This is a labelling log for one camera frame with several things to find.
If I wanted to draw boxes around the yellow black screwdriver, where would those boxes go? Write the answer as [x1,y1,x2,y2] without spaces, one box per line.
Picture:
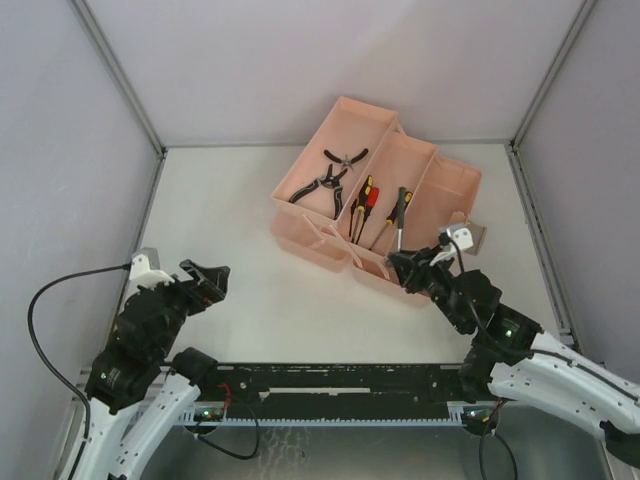
[349,175,373,237]
[369,187,413,251]

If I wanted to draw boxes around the beige tool box latch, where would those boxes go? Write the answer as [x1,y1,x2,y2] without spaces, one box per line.
[467,222,487,256]

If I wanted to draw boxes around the black claw hammer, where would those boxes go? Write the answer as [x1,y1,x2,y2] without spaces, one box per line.
[395,187,411,252]

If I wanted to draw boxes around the red black screwdriver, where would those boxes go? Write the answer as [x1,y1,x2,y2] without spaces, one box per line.
[354,187,380,244]

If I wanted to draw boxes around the pink translucent tool box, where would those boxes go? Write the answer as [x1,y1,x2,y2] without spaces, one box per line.
[268,155,484,309]

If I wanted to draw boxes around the black needle nose pliers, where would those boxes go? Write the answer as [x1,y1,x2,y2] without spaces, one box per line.
[288,164,351,220]

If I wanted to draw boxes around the black handled pliers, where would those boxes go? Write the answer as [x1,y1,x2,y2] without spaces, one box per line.
[323,148,369,170]

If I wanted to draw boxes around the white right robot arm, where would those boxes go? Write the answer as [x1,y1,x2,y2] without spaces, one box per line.
[388,248,639,467]

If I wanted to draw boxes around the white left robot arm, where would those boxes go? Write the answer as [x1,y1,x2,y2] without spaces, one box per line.
[60,249,231,479]

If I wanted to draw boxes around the pink middle cantilever tray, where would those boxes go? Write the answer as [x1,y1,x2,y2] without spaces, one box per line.
[347,132,437,261]

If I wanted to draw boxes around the pink cantilever tray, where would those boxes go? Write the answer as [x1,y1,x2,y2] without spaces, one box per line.
[271,97,398,227]
[347,132,437,261]

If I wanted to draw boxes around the pink upper cantilever tray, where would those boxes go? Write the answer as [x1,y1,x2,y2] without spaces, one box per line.
[271,97,398,227]

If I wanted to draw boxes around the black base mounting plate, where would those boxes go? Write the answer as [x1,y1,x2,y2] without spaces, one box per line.
[197,363,473,419]

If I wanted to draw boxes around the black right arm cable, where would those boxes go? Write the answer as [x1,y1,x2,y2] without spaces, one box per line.
[442,234,519,476]

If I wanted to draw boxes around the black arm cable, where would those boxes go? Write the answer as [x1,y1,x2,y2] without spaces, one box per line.
[442,234,519,476]
[27,263,134,476]

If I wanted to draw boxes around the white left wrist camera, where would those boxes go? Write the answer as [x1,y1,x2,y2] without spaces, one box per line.
[129,248,175,289]

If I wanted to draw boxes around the grey slotted cable duct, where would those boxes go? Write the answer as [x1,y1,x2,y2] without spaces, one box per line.
[174,403,491,427]

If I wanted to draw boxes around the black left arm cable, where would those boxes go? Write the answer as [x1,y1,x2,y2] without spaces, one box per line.
[27,263,134,476]

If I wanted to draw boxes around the left aluminium corner post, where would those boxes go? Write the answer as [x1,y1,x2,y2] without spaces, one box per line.
[68,0,166,158]

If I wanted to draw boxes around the aluminium corner post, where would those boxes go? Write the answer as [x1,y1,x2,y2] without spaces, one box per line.
[68,0,166,158]
[509,0,600,151]

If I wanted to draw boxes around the right aluminium corner post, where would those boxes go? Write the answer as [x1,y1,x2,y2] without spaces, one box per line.
[509,0,600,151]

